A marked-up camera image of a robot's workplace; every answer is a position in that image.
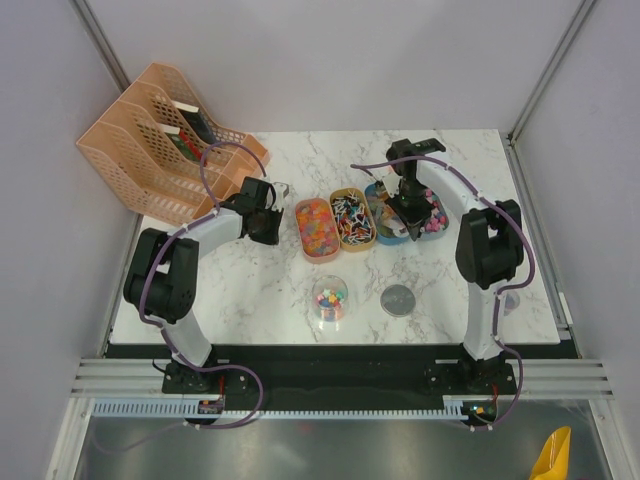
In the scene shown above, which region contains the pink star candy tray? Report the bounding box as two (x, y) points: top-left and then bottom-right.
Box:
(295, 198), (341, 264)

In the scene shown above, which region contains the white cable duct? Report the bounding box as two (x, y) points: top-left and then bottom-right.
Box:
(91, 398), (478, 420)

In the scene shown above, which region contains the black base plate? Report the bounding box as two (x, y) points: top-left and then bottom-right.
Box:
(161, 346), (522, 422)

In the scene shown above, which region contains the black book in rack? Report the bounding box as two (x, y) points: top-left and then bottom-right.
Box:
(172, 100), (218, 145)

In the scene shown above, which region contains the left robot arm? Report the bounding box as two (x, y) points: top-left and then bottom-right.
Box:
(123, 177), (289, 393)

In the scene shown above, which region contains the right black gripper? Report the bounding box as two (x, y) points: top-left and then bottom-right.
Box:
(385, 179), (435, 241)

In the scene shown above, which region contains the tan lollipop tray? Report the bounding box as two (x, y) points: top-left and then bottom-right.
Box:
(329, 187), (377, 253)

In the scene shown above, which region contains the light blue candy tray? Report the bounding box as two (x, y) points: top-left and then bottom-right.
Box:
(419, 189), (449, 240)

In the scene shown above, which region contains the blue jelly candy tray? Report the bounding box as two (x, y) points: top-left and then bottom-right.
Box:
(364, 182), (410, 246)

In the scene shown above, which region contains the metal candy scoop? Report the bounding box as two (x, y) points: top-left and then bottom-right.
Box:
(376, 181), (409, 238)

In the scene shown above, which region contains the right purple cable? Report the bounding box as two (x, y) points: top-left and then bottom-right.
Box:
(350, 156), (539, 433)

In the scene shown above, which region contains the peach file organizer rack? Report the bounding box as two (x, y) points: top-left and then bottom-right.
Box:
(76, 63), (270, 225)

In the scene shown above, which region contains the silver jar lid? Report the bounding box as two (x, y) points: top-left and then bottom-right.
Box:
(380, 284), (416, 317)

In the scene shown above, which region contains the clear plastic jar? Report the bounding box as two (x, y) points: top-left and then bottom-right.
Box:
(311, 275), (349, 323)

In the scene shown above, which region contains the purple cable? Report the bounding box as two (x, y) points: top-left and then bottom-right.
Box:
(350, 156), (539, 433)
(89, 141), (266, 455)

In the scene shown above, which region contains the red green book in rack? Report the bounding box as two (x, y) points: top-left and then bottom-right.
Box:
(160, 124), (202, 163)

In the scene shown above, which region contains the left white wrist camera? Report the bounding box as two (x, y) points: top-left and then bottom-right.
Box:
(271, 182), (289, 211)

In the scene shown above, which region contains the small purple candy cup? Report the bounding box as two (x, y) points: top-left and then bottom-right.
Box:
(502, 291), (520, 316)

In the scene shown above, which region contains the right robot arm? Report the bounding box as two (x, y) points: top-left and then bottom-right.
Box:
(386, 139), (525, 394)

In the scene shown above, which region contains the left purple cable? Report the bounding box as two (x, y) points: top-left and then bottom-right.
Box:
(89, 141), (266, 455)

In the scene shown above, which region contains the yellow plastic scoop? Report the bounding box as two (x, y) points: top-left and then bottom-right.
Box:
(529, 426), (572, 480)

